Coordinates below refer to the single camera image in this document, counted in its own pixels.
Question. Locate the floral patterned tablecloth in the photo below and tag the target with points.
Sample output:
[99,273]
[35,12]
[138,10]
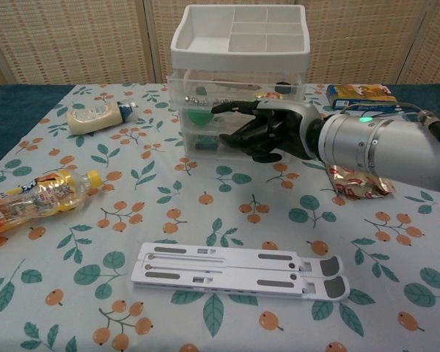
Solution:
[190,187]

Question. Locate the green ball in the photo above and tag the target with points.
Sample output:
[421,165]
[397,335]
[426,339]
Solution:
[201,118]

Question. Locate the clear plastic drawer with tools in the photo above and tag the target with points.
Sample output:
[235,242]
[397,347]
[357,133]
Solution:
[238,78]

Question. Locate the colourful floral packet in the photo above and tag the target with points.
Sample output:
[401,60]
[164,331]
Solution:
[269,95]

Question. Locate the small grey block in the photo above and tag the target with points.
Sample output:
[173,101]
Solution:
[201,91]

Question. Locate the blue yellow snack box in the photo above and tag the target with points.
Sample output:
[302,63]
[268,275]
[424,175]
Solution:
[363,97]

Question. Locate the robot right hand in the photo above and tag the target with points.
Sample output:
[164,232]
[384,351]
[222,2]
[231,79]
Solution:
[278,132]

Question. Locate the gold foil snack bag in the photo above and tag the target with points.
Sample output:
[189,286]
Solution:
[355,187]

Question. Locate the small black oval object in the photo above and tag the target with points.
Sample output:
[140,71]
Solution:
[283,88]

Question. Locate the white folding laptop stand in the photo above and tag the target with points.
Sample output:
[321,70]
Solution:
[223,275]

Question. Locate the white clear drawer organizer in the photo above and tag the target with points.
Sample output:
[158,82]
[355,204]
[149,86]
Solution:
[205,36]

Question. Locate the orange drink plastic bottle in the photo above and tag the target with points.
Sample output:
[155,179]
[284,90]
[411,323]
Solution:
[40,199]

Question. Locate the teal block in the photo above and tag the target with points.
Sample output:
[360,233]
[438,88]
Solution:
[207,143]

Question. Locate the mayonnaise squeeze bottle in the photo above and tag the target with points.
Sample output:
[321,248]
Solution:
[91,117]

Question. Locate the clear plastic drawer, green ball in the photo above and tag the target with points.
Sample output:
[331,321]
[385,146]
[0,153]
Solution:
[227,122]

